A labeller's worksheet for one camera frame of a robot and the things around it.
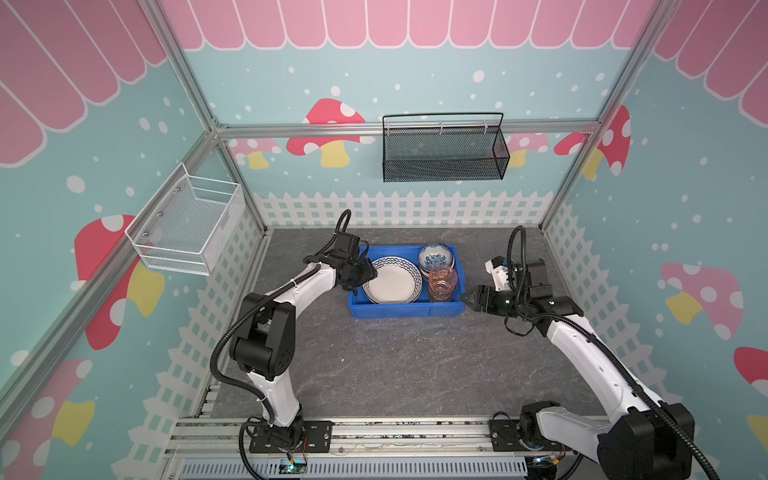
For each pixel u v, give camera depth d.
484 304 0.70
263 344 0.49
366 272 0.85
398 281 1.03
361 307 0.97
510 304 0.68
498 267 0.73
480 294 0.71
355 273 0.84
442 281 0.94
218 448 0.74
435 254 1.00
